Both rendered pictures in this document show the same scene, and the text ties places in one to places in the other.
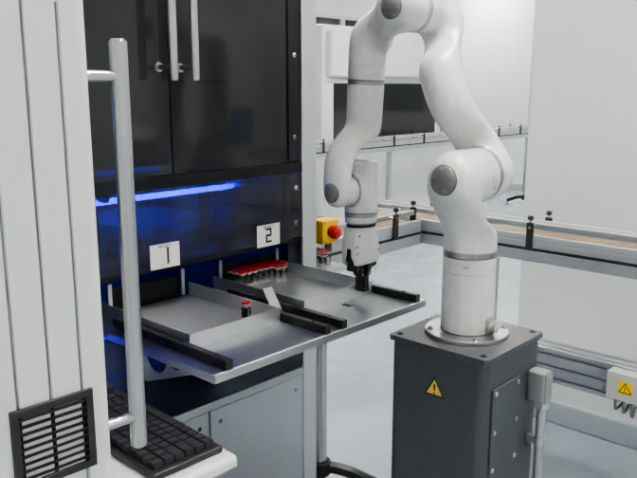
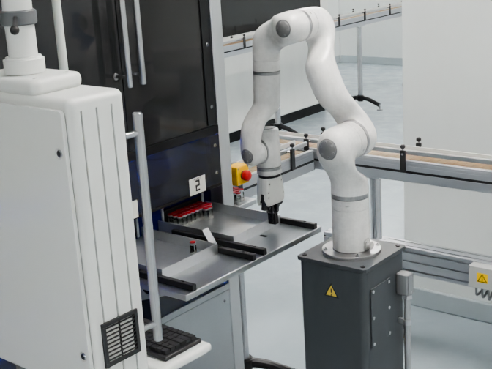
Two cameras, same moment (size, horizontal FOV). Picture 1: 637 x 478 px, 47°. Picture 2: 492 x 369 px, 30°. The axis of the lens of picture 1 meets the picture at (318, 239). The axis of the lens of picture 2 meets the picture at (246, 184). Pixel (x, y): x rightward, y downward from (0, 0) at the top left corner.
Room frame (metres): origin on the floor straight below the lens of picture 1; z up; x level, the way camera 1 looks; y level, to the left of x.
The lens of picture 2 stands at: (-1.14, 0.16, 1.91)
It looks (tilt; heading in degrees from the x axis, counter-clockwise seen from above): 16 degrees down; 356
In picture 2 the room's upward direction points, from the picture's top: 3 degrees counter-clockwise
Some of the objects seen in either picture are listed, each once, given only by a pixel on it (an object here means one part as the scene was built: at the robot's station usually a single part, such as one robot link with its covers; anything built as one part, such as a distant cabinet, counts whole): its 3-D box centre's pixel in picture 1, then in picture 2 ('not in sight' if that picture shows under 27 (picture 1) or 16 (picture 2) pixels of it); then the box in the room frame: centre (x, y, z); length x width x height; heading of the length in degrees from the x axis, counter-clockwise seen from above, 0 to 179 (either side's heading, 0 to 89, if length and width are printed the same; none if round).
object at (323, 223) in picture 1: (322, 229); (236, 173); (2.17, -0.01, 0.99); 0.08 x 0.07 x 0.07; 47
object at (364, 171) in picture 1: (359, 186); (266, 146); (1.84, -0.10, 1.17); 0.09 x 0.08 x 0.13; 137
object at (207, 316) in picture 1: (190, 312); (151, 252); (1.66, 0.30, 0.90); 0.34 x 0.26 x 0.04; 47
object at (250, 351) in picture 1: (263, 313); (203, 247); (1.74, 0.14, 0.87); 0.70 x 0.48 x 0.02; 137
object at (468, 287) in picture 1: (467, 294); (351, 223); (1.62, -0.34, 0.95); 0.19 x 0.19 x 0.18
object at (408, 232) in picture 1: (348, 234); (254, 170); (2.48, -0.10, 0.92); 0.69 x 0.16 x 0.16; 137
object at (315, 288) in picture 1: (291, 284); (219, 222); (1.91, 0.07, 0.90); 0.34 x 0.26 x 0.04; 47
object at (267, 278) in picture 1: (263, 274); (195, 215); (1.98, 0.15, 0.90); 0.18 x 0.02 x 0.05; 137
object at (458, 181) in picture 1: (464, 203); (343, 162); (1.60, -0.32, 1.16); 0.19 x 0.12 x 0.24; 137
